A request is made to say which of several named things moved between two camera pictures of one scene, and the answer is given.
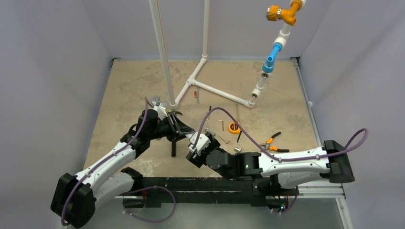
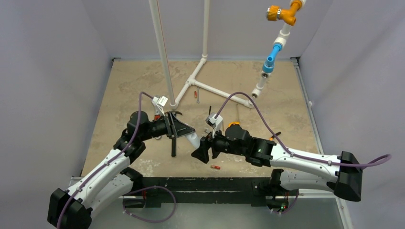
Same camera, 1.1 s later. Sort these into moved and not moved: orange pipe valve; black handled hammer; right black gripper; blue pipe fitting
Moved: right black gripper
Not moved: orange pipe valve; black handled hammer; blue pipe fitting
